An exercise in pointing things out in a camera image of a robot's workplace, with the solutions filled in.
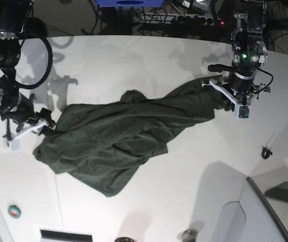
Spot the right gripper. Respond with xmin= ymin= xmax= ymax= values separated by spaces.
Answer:
xmin=0 ymin=92 xmax=52 ymax=126

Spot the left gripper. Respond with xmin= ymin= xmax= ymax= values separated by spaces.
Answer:
xmin=208 ymin=64 xmax=271 ymax=101

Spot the dark green t-shirt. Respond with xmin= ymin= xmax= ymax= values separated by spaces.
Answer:
xmin=33 ymin=79 xmax=226 ymax=197

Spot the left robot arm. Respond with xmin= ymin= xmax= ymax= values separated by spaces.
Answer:
xmin=208 ymin=1 xmax=269 ymax=105

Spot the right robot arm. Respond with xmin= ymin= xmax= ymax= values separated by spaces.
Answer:
xmin=0 ymin=1 xmax=55 ymax=128

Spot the small black clip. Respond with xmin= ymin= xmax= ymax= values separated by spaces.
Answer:
xmin=261 ymin=146 xmax=273 ymax=160

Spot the black power strip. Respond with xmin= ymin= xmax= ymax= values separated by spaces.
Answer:
xmin=134 ymin=13 xmax=214 ymax=26

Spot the blue box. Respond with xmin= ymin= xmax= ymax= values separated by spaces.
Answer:
xmin=95 ymin=0 xmax=164 ymax=7

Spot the round metal knob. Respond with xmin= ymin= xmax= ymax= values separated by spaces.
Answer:
xmin=181 ymin=229 xmax=198 ymax=242

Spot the black round dial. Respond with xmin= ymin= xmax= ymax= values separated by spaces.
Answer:
xmin=114 ymin=237 xmax=135 ymax=242

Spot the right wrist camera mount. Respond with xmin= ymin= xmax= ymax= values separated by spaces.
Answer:
xmin=3 ymin=119 xmax=56 ymax=152

